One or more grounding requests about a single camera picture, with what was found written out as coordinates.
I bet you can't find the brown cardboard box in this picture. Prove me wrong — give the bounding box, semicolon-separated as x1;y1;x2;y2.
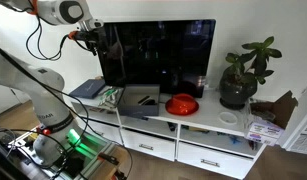
249;90;299;130

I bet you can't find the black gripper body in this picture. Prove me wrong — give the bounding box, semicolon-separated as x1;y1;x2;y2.
92;26;111;48

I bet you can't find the white purple glove box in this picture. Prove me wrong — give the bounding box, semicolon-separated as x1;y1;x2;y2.
249;120;286;139
244;130;279;147

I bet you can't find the green leafy plant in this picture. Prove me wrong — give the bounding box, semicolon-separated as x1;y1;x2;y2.
225;35;283;86

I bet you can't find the red bowl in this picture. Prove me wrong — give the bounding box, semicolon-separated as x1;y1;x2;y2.
165;93;200;117

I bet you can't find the grey-blue open box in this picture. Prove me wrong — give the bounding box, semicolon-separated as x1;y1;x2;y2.
117;83;161;118

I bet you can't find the small black white gadget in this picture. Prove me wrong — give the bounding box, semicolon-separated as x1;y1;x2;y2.
137;95;151;104

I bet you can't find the black flat screen tv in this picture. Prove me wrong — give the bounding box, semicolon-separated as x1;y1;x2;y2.
94;19;217;99

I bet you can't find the dark round plant pot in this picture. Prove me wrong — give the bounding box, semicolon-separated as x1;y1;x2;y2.
219;73;258;110

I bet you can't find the small black shelf gadget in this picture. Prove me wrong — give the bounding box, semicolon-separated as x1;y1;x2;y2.
167;121;178;132

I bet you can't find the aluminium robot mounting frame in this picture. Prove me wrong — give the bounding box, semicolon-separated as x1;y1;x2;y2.
7;126;128;180

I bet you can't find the white louvered door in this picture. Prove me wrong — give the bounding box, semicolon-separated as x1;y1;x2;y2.
282;79;307;157

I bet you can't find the orange black clamp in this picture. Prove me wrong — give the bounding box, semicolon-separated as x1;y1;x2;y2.
97;152;121;166

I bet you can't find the green plastic item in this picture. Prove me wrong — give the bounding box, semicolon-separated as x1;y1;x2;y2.
103;89;117;98

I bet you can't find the small blue toy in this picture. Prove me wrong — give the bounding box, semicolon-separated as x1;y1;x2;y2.
227;134;242;145

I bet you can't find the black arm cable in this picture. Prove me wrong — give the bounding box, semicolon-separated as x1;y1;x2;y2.
25;16;96;62

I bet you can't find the white drawer with handle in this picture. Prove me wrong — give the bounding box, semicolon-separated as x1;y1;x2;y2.
80;118;123;146
176;141;255;180
120;128;177;162

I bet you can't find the black glasses case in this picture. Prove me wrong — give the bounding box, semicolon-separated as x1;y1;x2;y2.
142;98;158;107

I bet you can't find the white tv stand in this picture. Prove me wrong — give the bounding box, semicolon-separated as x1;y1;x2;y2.
64;84;269;180

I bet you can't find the navy flat gift box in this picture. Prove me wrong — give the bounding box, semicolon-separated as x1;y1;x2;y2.
68;78;107;100

